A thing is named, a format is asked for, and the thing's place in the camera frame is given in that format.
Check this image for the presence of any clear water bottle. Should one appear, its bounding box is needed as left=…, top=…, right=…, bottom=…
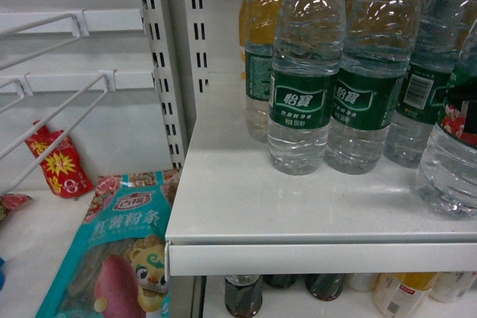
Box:
left=415, top=24, right=476, bottom=218

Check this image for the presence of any white shelf with water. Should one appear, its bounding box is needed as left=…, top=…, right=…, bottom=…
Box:
left=166, top=73, right=476, bottom=276

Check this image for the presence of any water bottle front left logo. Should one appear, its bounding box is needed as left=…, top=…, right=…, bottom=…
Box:
left=268, top=0, right=346, bottom=176

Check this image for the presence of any water bottle logo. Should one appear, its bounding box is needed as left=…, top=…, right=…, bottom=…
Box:
left=268, top=0, right=346, bottom=176
left=325, top=0, right=421, bottom=175

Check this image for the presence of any white slotted shelf upright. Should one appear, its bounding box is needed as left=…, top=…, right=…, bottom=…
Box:
left=142, top=0, right=208, bottom=168

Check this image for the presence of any water bottle rear left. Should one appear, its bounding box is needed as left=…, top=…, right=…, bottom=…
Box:
left=244, top=0, right=283, bottom=143

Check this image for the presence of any dark cola bottle lower left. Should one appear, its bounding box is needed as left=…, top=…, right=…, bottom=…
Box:
left=224, top=275, right=263, bottom=317

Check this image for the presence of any dark cola bottle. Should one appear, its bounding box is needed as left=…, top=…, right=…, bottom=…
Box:
left=305, top=273, right=345, bottom=302
left=224, top=275, right=263, bottom=317

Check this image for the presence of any dark cola bottle lower right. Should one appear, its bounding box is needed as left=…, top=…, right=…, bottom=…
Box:
left=305, top=273, right=345, bottom=302

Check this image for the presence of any teal sweet potato noodle bag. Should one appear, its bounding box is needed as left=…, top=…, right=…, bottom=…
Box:
left=36, top=169, right=180, bottom=317

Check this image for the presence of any red snack packet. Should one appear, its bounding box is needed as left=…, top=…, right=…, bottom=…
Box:
left=25, top=125, right=94, bottom=199

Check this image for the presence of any white yellow drink bottle lower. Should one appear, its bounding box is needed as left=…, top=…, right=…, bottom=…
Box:
left=373, top=272, right=439, bottom=317

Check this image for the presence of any upper white wire hook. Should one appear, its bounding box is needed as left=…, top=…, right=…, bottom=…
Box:
left=1, top=12, right=89, bottom=70

